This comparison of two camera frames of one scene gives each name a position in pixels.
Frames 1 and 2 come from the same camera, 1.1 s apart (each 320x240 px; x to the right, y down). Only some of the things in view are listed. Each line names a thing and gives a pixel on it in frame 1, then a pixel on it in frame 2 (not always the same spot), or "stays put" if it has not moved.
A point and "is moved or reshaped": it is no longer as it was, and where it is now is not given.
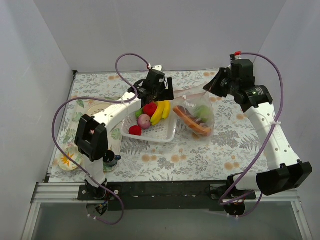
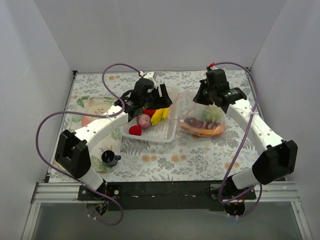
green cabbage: (203, 112) → (212, 114)
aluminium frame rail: (47, 192) stays put
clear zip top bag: (193, 110) is moved or reshaped
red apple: (149, 109) stays put
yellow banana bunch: (163, 111) stays put
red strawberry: (135, 130) stays put
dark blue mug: (111, 159) stays put
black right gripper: (221, 83) → (204, 94)
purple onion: (144, 121) stays put
